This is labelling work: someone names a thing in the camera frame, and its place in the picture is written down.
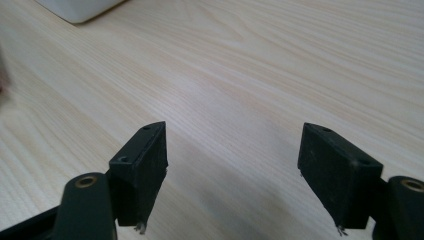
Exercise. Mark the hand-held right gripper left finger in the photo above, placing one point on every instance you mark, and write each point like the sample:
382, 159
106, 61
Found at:
140, 173

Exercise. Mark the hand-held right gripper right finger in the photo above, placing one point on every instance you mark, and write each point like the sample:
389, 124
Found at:
336, 173

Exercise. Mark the white plastic box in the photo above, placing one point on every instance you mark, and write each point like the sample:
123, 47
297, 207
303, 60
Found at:
78, 8

